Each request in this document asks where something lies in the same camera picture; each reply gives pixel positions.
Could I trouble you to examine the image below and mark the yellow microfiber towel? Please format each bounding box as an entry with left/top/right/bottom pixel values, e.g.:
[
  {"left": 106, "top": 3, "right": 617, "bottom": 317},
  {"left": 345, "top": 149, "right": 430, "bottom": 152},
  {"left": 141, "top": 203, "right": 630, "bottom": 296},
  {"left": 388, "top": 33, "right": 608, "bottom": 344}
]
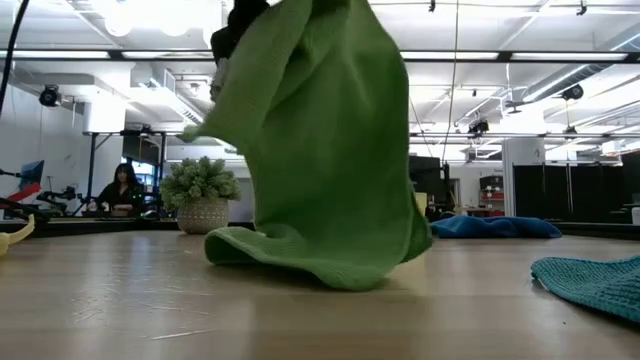
[{"left": 0, "top": 213, "right": 36, "bottom": 259}]

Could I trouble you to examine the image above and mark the blue microfiber towel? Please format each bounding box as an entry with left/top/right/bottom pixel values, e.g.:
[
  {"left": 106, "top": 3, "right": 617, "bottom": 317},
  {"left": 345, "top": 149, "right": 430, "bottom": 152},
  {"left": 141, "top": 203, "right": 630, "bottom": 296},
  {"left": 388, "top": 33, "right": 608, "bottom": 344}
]
[{"left": 430, "top": 214, "right": 563, "bottom": 240}]

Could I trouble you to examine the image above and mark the black room partition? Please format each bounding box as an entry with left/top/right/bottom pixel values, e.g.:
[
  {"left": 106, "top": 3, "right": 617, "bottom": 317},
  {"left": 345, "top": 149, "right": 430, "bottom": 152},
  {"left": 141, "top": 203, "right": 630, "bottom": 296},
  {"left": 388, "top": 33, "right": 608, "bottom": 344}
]
[{"left": 513, "top": 149, "right": 640, "bottom": 225}]

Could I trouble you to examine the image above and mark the black overhead rig beam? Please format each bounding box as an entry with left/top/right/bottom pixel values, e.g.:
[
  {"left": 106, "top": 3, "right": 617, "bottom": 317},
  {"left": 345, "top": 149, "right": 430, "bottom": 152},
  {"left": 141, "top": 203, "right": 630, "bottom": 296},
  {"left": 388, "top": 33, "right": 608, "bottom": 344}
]
[{"left": 0, "top": 48, "right": 640, "bottom": 64}]

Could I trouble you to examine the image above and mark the green microfiber towel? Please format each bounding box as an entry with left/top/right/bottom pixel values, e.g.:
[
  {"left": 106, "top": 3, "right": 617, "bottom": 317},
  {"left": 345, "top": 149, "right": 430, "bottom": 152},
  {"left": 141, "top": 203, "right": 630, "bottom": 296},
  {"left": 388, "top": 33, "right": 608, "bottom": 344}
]
[{"left": 177, "top": 0, "right": 434, "bottom": 292}]

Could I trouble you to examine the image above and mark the black aluminium table frame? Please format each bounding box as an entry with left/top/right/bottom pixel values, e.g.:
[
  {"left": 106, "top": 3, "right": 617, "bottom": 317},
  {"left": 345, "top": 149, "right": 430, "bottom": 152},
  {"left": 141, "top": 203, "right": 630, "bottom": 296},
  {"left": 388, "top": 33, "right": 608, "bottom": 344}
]
[{"left": 0, "top": 218, "right": 640, "bottom": 241}]

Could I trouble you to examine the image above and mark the teal microfiber towel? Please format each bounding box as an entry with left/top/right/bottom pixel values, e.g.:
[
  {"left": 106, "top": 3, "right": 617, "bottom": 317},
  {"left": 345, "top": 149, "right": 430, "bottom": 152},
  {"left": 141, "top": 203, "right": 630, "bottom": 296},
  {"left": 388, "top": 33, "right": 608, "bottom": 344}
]
[{"left": 530, "top": 255, "right": 640, "bottom": 324}]

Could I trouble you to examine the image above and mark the shelf with red bins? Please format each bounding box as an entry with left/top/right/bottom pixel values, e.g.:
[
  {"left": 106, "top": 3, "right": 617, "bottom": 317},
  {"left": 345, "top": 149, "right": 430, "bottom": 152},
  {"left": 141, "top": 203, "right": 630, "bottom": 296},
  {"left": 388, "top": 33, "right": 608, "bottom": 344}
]
[{"left": 478, "top": 174, "right": 506, "bottom": 218}]

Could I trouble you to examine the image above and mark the artificial green plant in pot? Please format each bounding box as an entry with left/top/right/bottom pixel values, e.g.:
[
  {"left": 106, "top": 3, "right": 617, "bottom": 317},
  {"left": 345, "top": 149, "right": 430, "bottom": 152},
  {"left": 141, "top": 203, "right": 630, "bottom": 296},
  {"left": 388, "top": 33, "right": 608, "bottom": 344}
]
[{"left": 159, "top": 156, "right": 242, "bottom": 235}]

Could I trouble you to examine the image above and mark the person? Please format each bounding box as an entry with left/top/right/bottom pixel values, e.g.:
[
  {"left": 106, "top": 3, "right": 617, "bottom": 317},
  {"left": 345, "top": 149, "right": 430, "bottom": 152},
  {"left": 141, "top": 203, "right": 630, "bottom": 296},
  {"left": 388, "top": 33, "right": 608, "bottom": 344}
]
[{"left": 87, "top": 162, "right": 147, "bottom": 219}]

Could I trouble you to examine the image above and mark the black hanging cable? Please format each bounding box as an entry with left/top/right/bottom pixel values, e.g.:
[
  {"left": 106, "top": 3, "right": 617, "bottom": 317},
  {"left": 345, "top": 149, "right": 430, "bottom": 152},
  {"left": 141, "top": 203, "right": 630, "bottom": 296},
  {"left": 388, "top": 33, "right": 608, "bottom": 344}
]
[{"left": 0, "top": 0, "right": 31, "bottom": 119}]

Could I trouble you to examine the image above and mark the black background workstation frame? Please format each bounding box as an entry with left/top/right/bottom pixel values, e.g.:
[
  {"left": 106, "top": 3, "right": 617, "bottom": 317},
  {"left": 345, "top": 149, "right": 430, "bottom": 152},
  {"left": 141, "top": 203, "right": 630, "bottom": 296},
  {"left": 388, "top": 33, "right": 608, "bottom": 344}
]
[{"left": 82, "top": 129, "right": 169, "bottom": 216}]

